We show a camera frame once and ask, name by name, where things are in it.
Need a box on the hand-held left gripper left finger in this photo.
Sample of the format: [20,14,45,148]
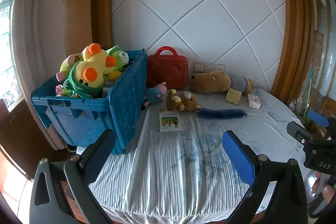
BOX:
[29,129,116,224]

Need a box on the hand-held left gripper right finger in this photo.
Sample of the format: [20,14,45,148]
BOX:
[222,130,308,224]

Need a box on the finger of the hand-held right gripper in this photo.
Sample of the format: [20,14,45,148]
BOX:
[308,109,336,136]
[286,121,317,146]

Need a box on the blue plastic storage crate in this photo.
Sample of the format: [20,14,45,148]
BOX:
[31,49,147,155]

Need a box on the pig plush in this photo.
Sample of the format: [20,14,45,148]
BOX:
[141,81,168,111]

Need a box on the person's right hand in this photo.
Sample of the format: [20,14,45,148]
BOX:
[312,172,336,200]

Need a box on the wooden chair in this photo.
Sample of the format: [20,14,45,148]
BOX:
[312,96,336,140]

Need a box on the blue furry tail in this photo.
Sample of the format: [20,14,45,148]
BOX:
[196,107,257,120]

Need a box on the white tissue pack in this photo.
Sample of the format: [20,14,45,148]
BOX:
[246,93,262,109]

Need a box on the yellow paper tag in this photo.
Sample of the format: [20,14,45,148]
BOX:
[225,88,242,104]

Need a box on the brown plush in striped shirt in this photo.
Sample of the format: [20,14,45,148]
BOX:
[230,76,255,97]

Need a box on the small brown bear plush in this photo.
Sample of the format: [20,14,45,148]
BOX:
[166,89,202,112]

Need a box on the yellow chick plush green hood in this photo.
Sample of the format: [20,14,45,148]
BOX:
[63,61,104,98]

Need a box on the small picture book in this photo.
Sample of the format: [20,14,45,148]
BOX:
[159,109,182,133]

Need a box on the brown capybara plush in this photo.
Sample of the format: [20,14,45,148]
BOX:
[190,69,232,94]

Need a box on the dark wooden cabinet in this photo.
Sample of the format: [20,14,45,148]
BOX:
[0,98,33,180]

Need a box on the pink and green plush toy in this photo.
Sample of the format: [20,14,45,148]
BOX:
[56,53,84,82]

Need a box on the yellow duck plush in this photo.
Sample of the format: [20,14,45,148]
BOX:
[82,43,122,80]

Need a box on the green frog plush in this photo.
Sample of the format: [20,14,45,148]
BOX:
[106,46,130,73]

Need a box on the red toy suitcase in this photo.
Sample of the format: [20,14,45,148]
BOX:
[147,46,189,90]

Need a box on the pale pink curtain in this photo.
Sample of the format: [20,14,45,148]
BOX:
[12,0,72,151]

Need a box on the window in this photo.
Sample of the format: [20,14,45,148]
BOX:
[0,0,17,110]

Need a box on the wooden wall trim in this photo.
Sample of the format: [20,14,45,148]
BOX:
[62,0,115,57]
[270,0,316,104]

